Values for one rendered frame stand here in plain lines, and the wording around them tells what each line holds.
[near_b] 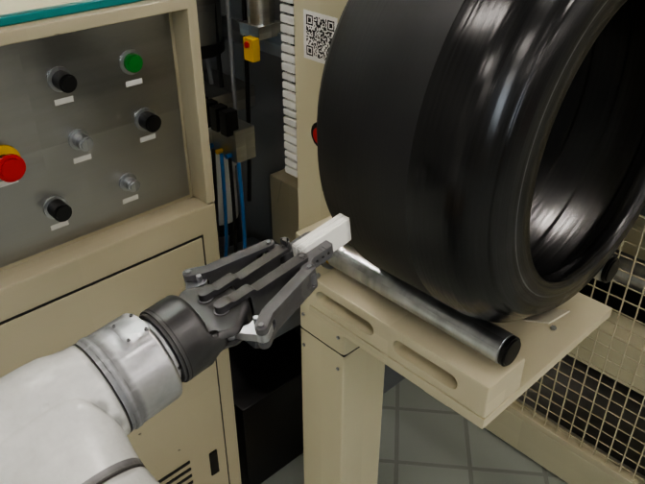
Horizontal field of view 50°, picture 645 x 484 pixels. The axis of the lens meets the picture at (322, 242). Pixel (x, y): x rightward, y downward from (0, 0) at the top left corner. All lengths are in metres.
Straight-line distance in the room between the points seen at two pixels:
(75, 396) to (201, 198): 0.77
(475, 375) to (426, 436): 1.10
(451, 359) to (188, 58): 0.64
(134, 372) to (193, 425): 0.97
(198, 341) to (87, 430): 0.12
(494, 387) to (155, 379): 0.52
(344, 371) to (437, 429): 0.75
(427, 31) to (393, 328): 0.47
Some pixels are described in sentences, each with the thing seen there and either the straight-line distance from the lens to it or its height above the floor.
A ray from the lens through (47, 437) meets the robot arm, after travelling 0.56.
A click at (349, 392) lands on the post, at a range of 1.43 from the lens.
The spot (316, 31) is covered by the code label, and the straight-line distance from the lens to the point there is 1.10.
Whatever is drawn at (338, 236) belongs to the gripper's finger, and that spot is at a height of 1.14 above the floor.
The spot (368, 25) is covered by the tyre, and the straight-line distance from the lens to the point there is 0.80.
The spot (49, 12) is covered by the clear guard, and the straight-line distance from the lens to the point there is 1.07.
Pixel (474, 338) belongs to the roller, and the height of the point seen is 0.91.
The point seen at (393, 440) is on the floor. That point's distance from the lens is 2.04.
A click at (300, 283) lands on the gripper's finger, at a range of 0.65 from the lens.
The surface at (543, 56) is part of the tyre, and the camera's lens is 0.72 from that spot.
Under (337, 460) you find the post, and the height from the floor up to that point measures 0.31.
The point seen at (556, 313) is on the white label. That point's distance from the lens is 1.03.
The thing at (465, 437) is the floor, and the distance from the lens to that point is 2.08.
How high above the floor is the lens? 1.52
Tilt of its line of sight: 32 degrees down
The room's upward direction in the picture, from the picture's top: straight up
